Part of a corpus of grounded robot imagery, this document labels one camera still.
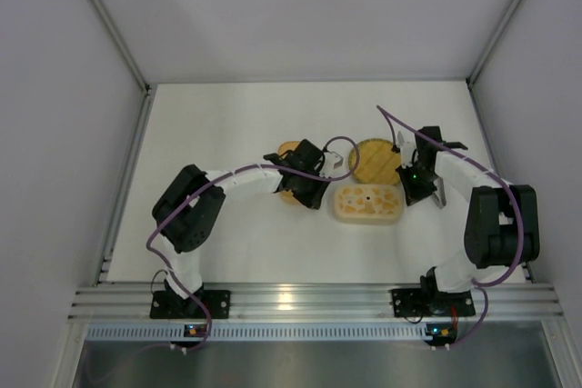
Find orange lunch box container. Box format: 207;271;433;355
279;192;298;205

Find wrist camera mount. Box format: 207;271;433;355
319;151;344;178
396;141;416;168

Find round woven bamboo tray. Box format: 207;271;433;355
347;138;401;185

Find right aluminium frame post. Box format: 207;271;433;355
467;0;554;87

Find aluminium frame post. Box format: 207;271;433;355
467;0;554;87
61;0;154;94

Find beige lunch box container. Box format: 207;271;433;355
334;211;402;225

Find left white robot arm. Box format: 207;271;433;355
146;139;343;303

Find aluminium front rail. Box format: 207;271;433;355
67;283;564;323

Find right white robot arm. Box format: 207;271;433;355
396;126;540;297

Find orange lunch box lid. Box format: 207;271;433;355
276;141;302;205

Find left aluminium frame post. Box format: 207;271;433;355
61;0;154;94

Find metal food tongs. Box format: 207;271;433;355
396;130;449;210

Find patterned beige lunch box lid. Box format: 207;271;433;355
333;184;405;214

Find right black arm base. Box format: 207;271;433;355
390;287;476;319

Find slotted grey cable duct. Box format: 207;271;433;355
85;323;453;342

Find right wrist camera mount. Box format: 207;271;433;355
396;141;416;168

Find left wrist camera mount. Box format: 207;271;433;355
319;151;344;178

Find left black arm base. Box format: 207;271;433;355
149;289;231;320

